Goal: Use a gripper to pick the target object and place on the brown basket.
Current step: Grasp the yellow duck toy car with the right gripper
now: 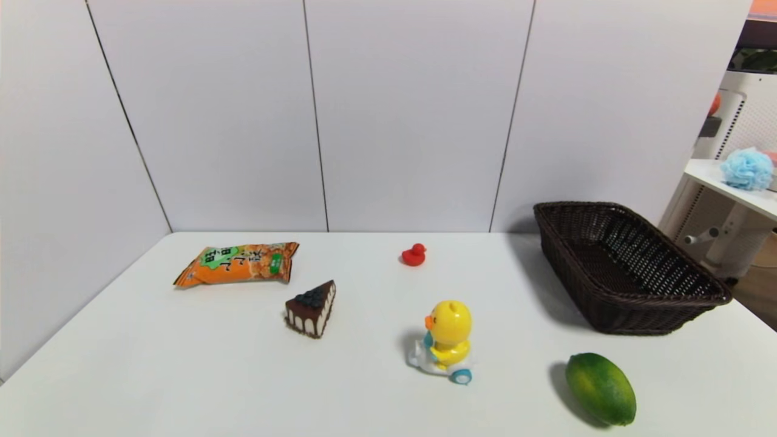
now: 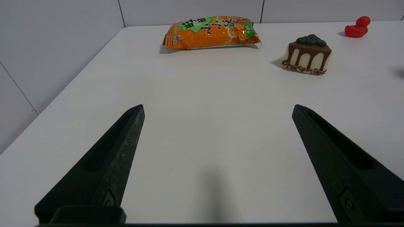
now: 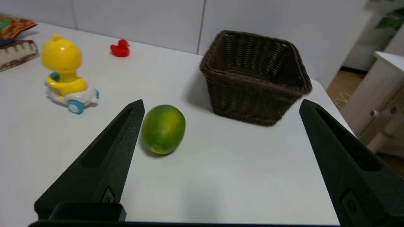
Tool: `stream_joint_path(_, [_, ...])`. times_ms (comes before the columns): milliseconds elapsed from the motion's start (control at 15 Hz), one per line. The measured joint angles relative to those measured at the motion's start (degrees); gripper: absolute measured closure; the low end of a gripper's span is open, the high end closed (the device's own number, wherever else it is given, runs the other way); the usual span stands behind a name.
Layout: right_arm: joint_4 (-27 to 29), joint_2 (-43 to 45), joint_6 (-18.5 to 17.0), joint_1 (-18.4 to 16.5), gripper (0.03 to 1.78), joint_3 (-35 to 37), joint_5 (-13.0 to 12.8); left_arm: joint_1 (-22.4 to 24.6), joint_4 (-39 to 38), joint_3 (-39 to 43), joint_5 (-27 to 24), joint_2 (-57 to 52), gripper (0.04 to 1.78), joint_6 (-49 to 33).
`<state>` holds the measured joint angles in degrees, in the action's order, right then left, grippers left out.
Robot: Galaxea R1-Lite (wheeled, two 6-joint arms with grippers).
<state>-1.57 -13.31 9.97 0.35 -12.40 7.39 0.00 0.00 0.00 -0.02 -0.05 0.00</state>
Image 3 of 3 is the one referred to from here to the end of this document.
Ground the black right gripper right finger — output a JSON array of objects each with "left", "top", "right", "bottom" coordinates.
[{"left": 299, "top": 99, "right": 404, "bottom": 227}]

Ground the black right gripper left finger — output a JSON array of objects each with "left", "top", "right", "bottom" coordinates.
[{"left": 34, "top": 100, "right": 145, "bottom": 220}]

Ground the yellow duck toy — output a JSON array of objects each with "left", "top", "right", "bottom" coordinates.
[{"left": 41, "top": 34, "right": 100, "bottom": 114}]

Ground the brown wicker basket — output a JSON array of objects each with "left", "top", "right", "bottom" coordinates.
[{"left": 199, "top": 30, "right": 312, "bottom": 126}]

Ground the white stand with knobs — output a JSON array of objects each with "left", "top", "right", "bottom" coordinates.
[{"left": 368, "top": 106, "right": 404, "bottom": 154}]

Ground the green lime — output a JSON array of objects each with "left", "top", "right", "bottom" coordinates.
[{"left": 141, "top": 105, "right": 186, "bottom": 155}]

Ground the white side table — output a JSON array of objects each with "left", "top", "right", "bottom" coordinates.
[{"left": 341, "top": 51, "right": 404, "bottom": 158}]

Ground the small red rubber duck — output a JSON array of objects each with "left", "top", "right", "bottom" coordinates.
[{"left": 110, "top": 39, "right": 130, "bottom": 58}]

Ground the chocolate cake slice toy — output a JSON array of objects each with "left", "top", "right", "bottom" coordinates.
[{"left": 0, "top": 40, "right": 40, "bottom": 72}]

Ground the green plant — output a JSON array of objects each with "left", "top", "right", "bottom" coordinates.
[{"left": 377, "top": 8, "right": 404, "bottom": 31}]

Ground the orange snack bag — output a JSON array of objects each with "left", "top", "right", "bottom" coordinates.
[{"left": 0, "top": 13, "right": 38, "bottom": 40}]

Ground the white floor cable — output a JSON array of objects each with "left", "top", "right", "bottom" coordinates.
[{"left": 333, "top": 91, "right": 352, "bottom": 109}]

